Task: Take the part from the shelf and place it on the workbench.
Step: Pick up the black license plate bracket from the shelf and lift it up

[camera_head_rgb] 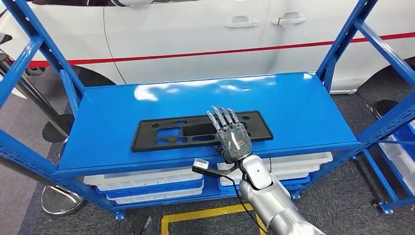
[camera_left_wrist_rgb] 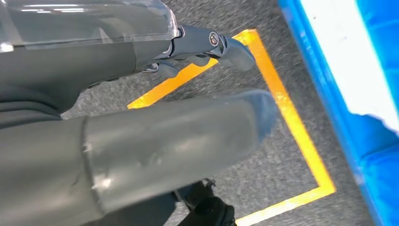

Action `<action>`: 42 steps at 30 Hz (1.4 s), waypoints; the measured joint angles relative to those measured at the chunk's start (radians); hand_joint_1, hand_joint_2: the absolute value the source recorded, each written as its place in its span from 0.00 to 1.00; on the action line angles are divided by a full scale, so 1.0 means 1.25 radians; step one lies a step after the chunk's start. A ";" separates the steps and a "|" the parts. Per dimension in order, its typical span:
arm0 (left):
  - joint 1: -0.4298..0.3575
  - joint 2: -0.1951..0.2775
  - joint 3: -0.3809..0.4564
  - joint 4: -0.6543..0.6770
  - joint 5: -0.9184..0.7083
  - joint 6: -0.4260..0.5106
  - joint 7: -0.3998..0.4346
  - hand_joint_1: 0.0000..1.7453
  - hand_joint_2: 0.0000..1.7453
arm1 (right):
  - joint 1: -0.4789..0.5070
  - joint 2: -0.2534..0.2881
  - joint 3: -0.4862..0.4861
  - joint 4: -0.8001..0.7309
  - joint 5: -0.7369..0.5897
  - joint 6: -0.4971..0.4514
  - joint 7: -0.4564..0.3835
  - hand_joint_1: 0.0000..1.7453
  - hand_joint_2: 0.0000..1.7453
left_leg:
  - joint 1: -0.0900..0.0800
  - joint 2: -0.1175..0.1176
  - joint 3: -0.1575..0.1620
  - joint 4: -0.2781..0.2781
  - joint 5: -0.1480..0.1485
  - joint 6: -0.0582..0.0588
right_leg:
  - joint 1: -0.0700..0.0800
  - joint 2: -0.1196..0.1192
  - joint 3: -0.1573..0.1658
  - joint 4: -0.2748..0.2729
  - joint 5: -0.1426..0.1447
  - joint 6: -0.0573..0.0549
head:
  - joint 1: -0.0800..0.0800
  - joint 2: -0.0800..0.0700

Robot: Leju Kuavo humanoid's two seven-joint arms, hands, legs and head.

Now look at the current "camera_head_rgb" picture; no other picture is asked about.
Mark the blue wheeled rack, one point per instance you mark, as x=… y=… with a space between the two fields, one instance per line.
x=385 y=207

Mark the black plastic plate part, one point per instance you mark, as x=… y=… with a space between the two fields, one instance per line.
x=142 y=142

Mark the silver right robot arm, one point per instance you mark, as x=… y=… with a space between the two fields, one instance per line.
x=275 y=207

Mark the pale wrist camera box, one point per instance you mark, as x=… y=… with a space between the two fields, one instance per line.
x=201 y=163

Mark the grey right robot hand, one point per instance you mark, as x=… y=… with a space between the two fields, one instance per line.
x=235 y=142

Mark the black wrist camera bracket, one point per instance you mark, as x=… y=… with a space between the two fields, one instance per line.
x=214 y=172

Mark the dark round stanchion base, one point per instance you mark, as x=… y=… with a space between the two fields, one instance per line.
x=385 y=108

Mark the blue metal shelf rack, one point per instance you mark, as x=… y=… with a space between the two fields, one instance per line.
x=162 y=103

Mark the white plastic crate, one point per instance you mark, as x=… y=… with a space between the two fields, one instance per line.
x=155 y=197
x=291 y=176
x=301 y=168
x=298 y=159
x=146 y=181
x=402 y=165

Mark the white car with red stripe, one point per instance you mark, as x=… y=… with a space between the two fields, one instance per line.
x=194 y=32

